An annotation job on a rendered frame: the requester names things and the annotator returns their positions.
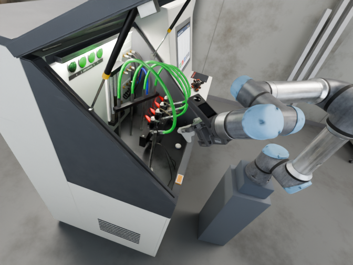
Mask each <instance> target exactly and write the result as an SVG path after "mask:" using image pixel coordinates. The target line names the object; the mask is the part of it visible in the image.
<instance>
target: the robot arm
mask: <svg viewBox="0 0 353 265"><path fill-rule="evenodd" d="M230 92H231V94H232V96H233V97H234V98H235V100H236V101H238V102H239V103H240V104H241V105H242V106H243V107H244V108H243V109H238V110H233V111H228V112H224V113H221V114H218V113H217V112H216V111H215V110H214V109H213V108H212V107H211V106H210V105H209V104H208V103H207V102H206V100H205V99H204V98H203V97H202V96H201V95H200V94H195V95H193V96H191V97H189V98H188V99H187V104H188V105H189V106H190V107H191V108H192V109H193V111H194V112H195V113H196V114H197V115H198V116H199V118H196V119H193V124H190V125H187V126H184V127H180V128H179V129H178V131H177V132H178V133H180V134H182V136H183V137H184V138H185V140H186V141H187V142H191V136H194V135H195V131H196V133H197V136H198V138H199V140H198V143H199V145H200V147H210V146H211V145H213V144H215V145H226V144H228V143H229V141H231V140H233V139H257V140H265V139H271V138H275V137H277V136H287V135H289V134H293V133H296V132H298V131H300V130H301V129H302V127H303V125H304V123H305V116H304V113H303V112H302V111H301V110H300V109H299V108H297V107H294V106H290V105H288V106H286V105H284V104H290V103H302V102H305V103H308V104H315V105H317V106H318V107H320V108H321V109H323V110H324V111H325V112H327V113H329V114H330V115H329V116H328V118H327V119H326V125H327V126H326V127H325V128H324V129H323V130H322V131H321V132H320V133H319V134H318V135H317V136H316V137H315V138H314V139H313V140H312V141H311V143H310V144H309V145H308V146H307V147H306V148H305V149H304V150H303V151H302V152H301V153H300V154H299V155H298V156H297V157H296V158H295V160H289V159H288V157H289V153H288V151H287V150H286V149H285V148H284V147H282V146H280V145H277V144H268V145H266V146H265V147H264V148H263V149H262V151H261V153H260V154H259V155H258V156H257V158H256V159H255V160H254V161H252V162H250V163H249V164H247V166H246V167H245V172H246V175H247V176H248V177H249V179H250V180H251V181H252V182H254V183H256V184H258V185H266V184H268V183H269V182H270V180H271V177H272V176H273V177H274V178H275V179H276V180H277V181H278V183H279V184H280V185H281V186H282V188H283V189H284V190H285V191H286V192H287V193H289V194H293V193H296V192H298V191H300V190H302V189H304V188H306V187H308V186H310V185H311V184H312V183H311V181H310V180H311V179H312V176H313V175H312V172H313V171H315V170H316V169H317V168H318V167H319V166H320V165H321V164H323V163H324V162H325V161H326V160H327V159H328V158H329V157H331V156H332V155H333V154H334V153H335V152H336V151H337V150H338V149H340V148H341V147H342V146H343V145H344V144H345V143H346V142H348V141H349V140H350V139H353V84H351V83H349V82H347V81H343V80H339V79H332V78H311V79H309V80H301V81H254V80H253V78H250V77H249V76H246V75H243V76H240V77H238V78H237V79H236V80H235V81H234V82H233V83H232V85H231V88H230ZM202 144H205V145H202Z"/></svg>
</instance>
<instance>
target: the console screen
mask: <svg viewBox="0 0 353 265"><path fill-rule="evenodd" d="M175 43H176V67H177V68H178V69H180V70H181V71H182V72H184V70H185V68H186V67H187V65H188V63H189V62H190V48H191V17H189V18H187V19H186V20H184V21H183V22H182V23H180V24H179V25H178V26H176V27H175Z"/></svg>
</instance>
